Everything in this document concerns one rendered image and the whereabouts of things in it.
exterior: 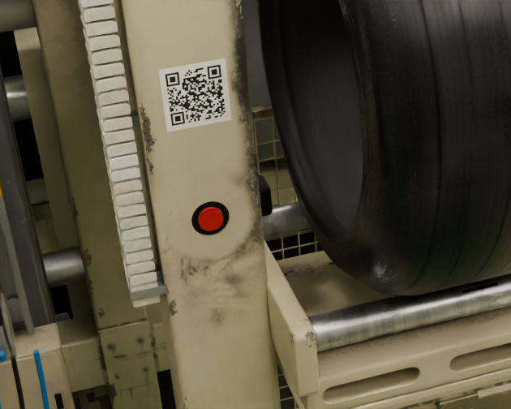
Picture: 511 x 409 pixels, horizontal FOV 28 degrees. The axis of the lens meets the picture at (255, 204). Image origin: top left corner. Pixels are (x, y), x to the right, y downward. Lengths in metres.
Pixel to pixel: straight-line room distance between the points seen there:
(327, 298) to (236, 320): 0.24
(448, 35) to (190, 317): 0.50
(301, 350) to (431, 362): 0.19
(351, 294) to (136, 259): 0.40
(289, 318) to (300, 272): 0.35
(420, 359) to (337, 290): 0.26
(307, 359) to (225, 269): 0.15
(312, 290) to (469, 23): 0.62
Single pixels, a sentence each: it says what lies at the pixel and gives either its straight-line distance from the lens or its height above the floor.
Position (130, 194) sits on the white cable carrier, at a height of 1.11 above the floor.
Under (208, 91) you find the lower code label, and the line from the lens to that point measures 1.14.
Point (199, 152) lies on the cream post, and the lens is 1.17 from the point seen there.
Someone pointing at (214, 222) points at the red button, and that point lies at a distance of 1.21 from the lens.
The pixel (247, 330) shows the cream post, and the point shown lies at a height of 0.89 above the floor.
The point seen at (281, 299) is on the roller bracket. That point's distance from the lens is 1.25.
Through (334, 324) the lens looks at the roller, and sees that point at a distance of 1.26.
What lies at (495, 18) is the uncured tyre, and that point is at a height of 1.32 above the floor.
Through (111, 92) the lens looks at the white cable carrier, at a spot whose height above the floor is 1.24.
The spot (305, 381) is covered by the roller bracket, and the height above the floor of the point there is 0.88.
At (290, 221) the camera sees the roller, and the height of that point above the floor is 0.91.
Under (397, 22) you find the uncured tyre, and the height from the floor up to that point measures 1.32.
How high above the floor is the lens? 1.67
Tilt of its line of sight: 30 degrees down
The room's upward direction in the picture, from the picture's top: 5 degrees counter-clockwise
